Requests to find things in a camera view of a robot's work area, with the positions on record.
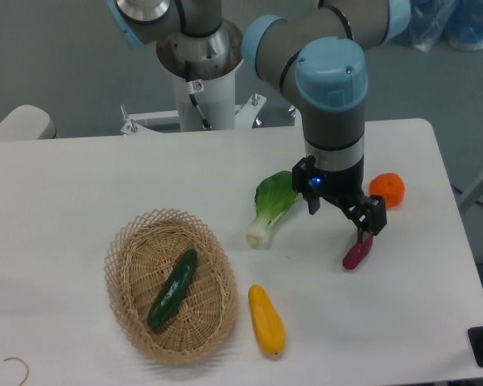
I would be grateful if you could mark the green cucumber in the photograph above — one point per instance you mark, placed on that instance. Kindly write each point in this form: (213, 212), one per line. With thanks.
(174, 290)

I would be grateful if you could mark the yellow squash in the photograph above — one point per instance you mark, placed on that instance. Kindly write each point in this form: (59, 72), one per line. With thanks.
(268, 327)

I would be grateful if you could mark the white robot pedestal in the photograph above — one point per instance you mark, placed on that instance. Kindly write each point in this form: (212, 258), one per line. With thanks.
(203, 82)

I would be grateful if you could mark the orange tangerine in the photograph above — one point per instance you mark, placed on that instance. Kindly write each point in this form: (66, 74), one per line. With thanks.
(390, 187)

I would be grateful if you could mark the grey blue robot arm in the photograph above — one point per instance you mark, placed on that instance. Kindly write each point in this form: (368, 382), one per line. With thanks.
(316, 63)

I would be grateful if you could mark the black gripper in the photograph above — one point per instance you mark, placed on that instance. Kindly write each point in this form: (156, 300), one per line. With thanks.
(343, 189)

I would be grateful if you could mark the green bok choy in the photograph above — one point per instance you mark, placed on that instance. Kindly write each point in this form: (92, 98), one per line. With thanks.
(273, 197)

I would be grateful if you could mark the woven wicker basket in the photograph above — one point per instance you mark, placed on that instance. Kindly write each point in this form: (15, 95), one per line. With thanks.
(138, 263)

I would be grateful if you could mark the white chair back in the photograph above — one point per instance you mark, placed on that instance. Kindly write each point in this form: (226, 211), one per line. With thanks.
(27, 123)

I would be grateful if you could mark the purple eggplant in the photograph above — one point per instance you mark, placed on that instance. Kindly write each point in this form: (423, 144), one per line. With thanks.
(357, 253)

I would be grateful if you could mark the blue plastic bags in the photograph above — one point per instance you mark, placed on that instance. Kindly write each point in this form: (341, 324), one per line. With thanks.
(460, 22)

